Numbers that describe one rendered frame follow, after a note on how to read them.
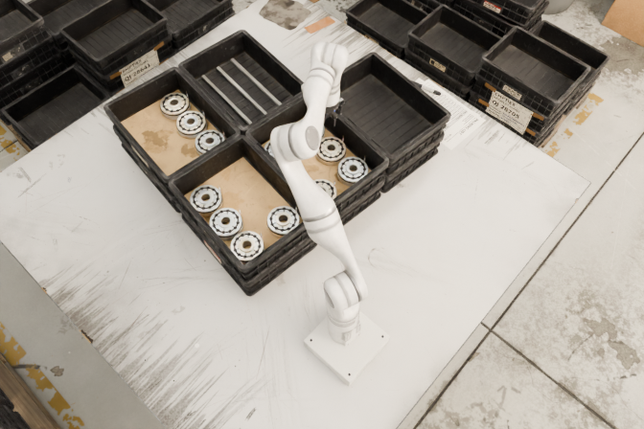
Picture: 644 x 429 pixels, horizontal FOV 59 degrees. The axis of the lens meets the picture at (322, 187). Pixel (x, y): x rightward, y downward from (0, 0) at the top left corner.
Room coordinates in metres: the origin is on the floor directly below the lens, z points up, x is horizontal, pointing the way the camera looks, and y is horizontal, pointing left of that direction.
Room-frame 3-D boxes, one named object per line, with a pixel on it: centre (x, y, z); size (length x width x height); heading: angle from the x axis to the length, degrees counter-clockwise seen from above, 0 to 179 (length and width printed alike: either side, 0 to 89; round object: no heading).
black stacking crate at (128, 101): (1.20, 0.52, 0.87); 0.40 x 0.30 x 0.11; 43
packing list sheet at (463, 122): (1.48, -0.44, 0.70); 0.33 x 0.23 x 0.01; 50
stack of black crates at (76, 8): (2.26, 1.30, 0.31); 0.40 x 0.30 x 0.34; 140
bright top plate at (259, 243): (0.77, 0.22, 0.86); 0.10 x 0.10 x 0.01
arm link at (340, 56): (1.13, -0.01, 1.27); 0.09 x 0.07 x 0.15; 77
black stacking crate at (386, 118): (1.32, -0.19, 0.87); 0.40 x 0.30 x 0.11; 43
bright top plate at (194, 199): (0.94, 0.37, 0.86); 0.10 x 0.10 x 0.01
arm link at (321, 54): (1.10, 0.01, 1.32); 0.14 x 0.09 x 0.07; 167
